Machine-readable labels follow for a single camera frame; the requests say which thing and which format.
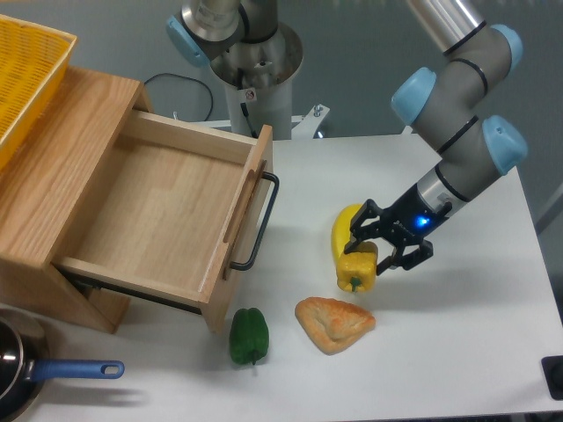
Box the open wooden drawer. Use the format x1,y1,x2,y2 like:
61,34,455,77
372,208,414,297
54,111,273,332

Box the yellow banana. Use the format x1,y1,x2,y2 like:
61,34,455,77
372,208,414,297
331,203,362,264

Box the yellow bell pepper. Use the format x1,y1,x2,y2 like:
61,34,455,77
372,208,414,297
335,242,378,293

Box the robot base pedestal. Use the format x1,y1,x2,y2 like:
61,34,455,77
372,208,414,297
211,23,330,141

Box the black floor cable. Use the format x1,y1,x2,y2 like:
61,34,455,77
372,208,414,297
143,72,215,122

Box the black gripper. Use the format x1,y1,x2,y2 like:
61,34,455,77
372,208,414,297
344,185,453,276

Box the triangular bread pastry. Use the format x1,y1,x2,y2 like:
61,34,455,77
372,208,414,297
295,297,377,355

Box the black drawer handle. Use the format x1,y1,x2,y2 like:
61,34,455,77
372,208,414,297
229,171,280,272

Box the blue handled frying pan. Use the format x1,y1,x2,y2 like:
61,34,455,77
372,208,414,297
1,309,125,421

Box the yellow plastic basket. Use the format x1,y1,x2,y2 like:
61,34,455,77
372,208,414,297
1,15,77,167

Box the green bell pepper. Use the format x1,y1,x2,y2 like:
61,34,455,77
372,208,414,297
229,308,269,365

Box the wooden drawer cabinet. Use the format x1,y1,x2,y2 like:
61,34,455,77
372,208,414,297
1,67,152,333

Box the black corner device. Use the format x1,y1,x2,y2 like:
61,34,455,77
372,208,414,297
541,355,563,401

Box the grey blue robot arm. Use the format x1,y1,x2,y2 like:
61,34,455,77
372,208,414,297
166,1,528,273

